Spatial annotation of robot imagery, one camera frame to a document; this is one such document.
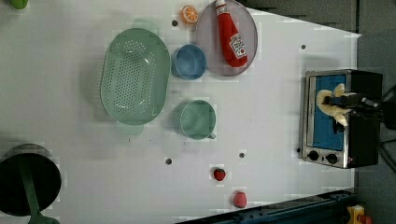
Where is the grey oval plate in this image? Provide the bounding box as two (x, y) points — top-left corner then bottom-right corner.
(195, 0), (258, 77)

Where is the green mug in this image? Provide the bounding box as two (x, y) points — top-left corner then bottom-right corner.
(172, 100), (217, 140)

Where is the pink strawberry toy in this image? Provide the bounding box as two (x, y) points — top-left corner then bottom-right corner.
(233, 191), (248, 208)

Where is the peeled yellow banana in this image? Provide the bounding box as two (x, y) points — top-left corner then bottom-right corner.
(316, 83), (350, 127)

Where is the red ketchup bottle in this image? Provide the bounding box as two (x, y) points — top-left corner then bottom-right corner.
(215, 0), (248, 67)

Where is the black toaster oven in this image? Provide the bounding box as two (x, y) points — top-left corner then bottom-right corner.
(302, 69), (383, 169)

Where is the blue bowl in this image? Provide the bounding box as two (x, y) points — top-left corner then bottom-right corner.
(171, 44), (207, 80)

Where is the green pepper toy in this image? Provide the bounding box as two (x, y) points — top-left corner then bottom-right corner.
(9, 0), (29, 9)

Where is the green colander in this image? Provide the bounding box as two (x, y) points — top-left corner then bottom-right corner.
(100, 18), (171, 135)

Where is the black cup with spatula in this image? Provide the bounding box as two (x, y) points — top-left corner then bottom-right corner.
(0, 144), (62, 217)

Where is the green spatula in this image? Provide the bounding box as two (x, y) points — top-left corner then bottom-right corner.
(19, 158), (61, 224)

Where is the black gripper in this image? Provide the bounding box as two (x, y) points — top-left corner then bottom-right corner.
(322, 93), (381, 134)

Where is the red strawberry toy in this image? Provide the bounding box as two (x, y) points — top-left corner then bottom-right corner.
(213, 168), (226, 181)

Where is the orange slice toy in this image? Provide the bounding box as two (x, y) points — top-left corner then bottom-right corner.
(180, 5), (199, 24)

